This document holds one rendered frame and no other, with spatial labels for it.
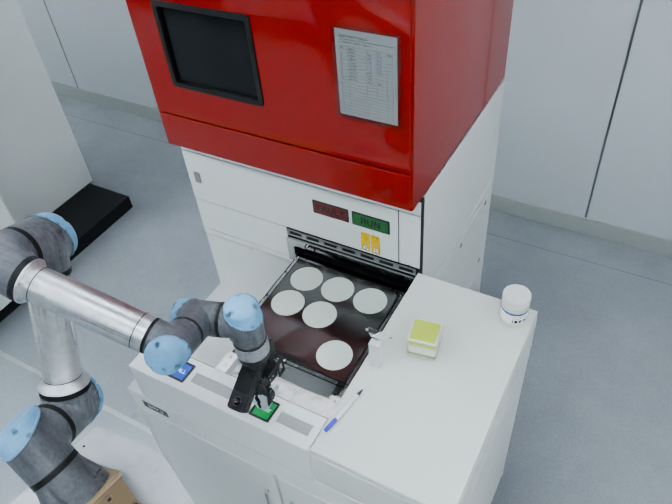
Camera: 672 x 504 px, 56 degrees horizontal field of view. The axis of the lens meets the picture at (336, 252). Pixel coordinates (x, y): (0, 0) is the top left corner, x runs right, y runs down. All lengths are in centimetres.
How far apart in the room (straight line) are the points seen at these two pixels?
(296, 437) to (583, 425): 149
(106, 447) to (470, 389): 95
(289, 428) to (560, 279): 198
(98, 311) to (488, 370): 92
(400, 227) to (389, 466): 64
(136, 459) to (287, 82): 102
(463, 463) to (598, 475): 123
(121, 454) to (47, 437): 30
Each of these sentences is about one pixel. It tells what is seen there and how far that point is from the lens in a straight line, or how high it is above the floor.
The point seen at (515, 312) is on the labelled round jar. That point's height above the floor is 103.
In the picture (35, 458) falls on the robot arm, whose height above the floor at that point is 108.
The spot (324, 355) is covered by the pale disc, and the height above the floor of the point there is 90.
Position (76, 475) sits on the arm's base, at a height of 103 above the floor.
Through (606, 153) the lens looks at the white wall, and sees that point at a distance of 321.
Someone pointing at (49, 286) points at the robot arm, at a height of 144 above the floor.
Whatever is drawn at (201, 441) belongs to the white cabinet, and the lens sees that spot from 187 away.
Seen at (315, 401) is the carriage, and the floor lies 88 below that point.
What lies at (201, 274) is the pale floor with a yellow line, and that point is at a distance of 333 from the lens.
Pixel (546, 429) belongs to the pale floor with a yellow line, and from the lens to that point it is 271.
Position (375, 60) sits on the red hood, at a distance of 143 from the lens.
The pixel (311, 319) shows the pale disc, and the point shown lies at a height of 90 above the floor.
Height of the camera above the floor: 228
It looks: 44 degrees down
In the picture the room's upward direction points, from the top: 6 degrees counter-clockwise
